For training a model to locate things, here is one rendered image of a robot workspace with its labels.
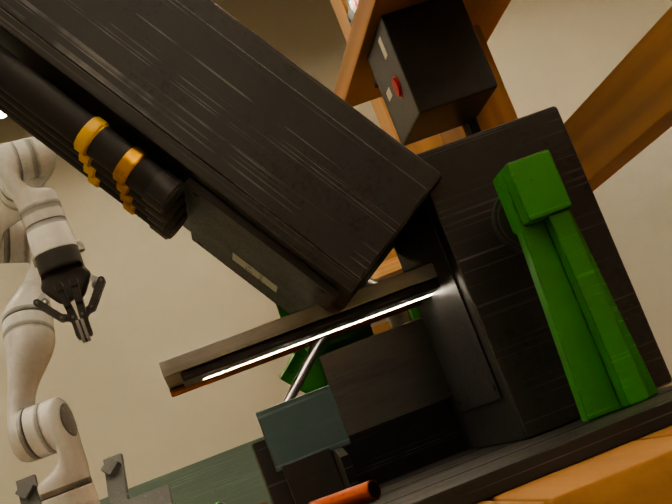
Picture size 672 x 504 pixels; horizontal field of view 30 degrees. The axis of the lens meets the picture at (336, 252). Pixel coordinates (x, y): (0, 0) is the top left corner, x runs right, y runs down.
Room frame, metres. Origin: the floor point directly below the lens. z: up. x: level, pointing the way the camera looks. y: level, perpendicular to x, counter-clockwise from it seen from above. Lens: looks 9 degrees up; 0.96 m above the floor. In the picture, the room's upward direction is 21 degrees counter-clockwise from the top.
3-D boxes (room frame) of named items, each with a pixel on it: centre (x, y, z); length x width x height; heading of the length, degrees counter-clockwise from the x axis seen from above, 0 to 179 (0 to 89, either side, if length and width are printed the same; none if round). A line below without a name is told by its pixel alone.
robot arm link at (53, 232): (2.08, 0.44, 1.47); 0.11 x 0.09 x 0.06; 9
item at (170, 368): (1.54, 0.06, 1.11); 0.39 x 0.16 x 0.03; 99
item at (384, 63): (1.77, -0.22, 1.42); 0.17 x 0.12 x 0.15; 9
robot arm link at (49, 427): (2.16, 0.58, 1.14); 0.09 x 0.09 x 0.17; 82
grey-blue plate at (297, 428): (1.52, 0.11, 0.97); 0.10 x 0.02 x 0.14; 99
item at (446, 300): (1.55, -0.18, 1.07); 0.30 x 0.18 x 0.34; 9
